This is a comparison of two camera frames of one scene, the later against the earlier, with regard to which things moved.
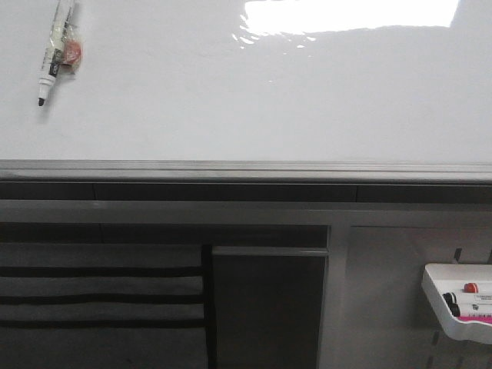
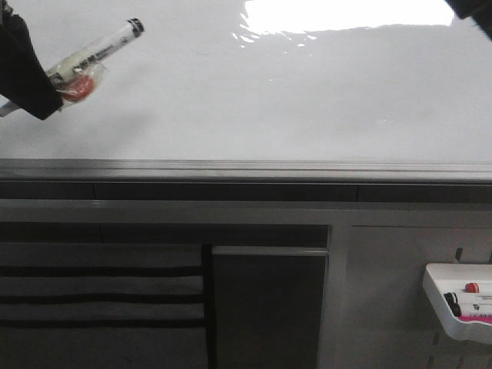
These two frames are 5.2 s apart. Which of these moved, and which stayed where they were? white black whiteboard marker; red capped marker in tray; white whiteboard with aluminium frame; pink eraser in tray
Moved: white black whiteboard marker
Stayed: pink eraser in tray; white whiteboard with aluminium frame; red capped marker in tray
